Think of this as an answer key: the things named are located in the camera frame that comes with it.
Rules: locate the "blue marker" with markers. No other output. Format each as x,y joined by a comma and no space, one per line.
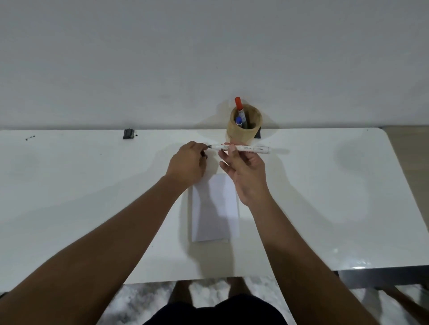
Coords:
238,121

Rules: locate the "person's right hand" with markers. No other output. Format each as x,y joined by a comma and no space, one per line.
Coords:
249,177

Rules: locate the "person's leg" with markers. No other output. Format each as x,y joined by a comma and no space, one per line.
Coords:
238,287
180,291

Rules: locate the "black marker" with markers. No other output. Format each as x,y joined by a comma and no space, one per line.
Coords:
254,149

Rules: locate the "black shorts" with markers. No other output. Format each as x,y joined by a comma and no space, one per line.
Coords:
218,313

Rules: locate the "small black clip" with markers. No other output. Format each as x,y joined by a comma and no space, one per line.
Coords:
128,134

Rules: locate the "person's left hand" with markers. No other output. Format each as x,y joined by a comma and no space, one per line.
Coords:
186,165

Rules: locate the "person's right leg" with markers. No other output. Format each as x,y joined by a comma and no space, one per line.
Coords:
238,287

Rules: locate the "wooden pen holder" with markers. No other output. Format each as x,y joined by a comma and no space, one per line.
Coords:
241,135

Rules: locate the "brown diagonal table leg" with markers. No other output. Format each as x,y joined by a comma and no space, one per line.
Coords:
412,306

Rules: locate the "person's right forearm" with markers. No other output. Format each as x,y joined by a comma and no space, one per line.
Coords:
301,268

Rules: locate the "red marker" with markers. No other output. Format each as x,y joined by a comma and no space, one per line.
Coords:
238,104

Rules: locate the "person's left forearm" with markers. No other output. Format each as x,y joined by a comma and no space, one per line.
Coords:
83,261

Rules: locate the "person's left leg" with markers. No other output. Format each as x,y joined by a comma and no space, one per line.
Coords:
180,291

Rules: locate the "white paper sheet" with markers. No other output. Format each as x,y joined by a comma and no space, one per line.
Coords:
214,217

